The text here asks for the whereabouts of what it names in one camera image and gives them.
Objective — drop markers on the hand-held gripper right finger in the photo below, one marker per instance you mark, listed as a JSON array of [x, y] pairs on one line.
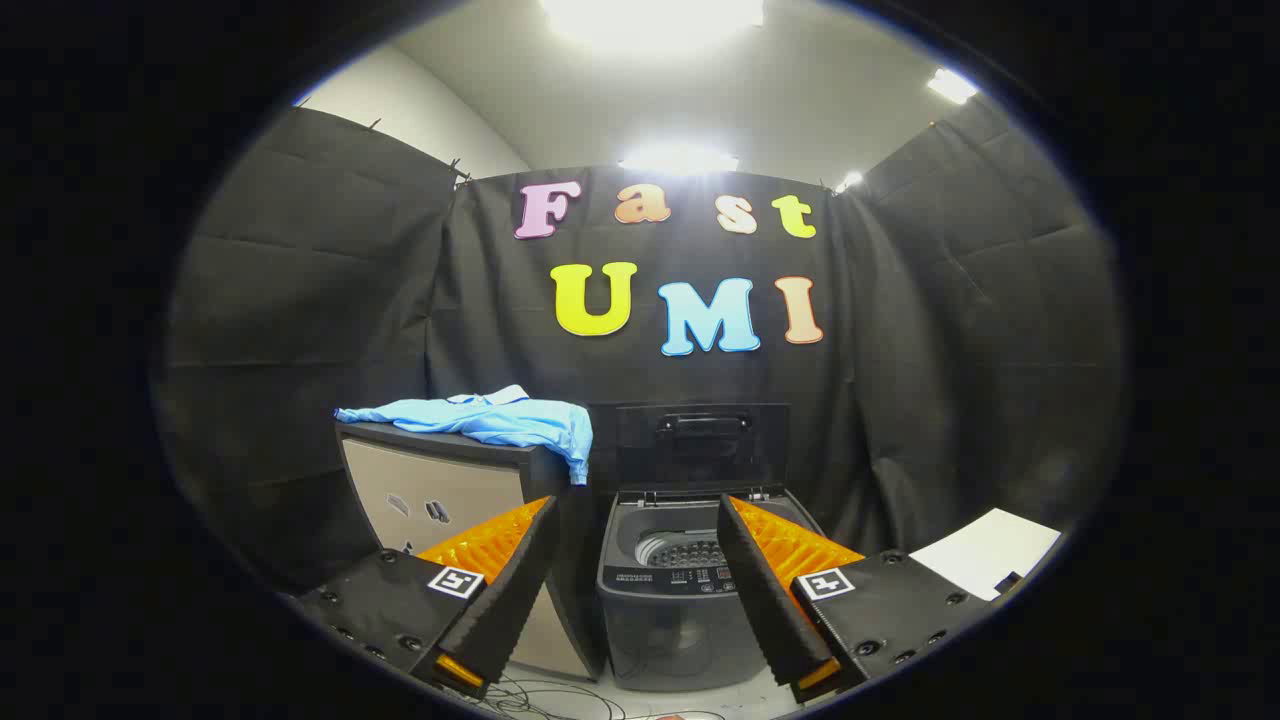
[[765, 600]]

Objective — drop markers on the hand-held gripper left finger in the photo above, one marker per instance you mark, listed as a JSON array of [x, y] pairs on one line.
[[505, 600]]

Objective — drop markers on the grey washing machine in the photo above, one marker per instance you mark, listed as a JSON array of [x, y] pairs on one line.
[[680, 630]]

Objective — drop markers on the light blue polo shirt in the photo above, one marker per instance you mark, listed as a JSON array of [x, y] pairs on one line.
[[500, 418]]

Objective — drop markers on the dark washing machine lid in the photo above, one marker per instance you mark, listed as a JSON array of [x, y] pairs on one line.
[[635, 450]]

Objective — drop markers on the grey cabinet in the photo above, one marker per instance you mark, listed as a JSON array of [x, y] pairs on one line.
[[440, 480]]

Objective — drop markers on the black backdrop cloth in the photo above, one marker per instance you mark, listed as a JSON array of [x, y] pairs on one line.
[[400, 300]]

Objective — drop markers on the ceiling light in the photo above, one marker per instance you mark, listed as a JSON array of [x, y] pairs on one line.
[[851, 181], [650, 15], [950, 85], [678, 160]]

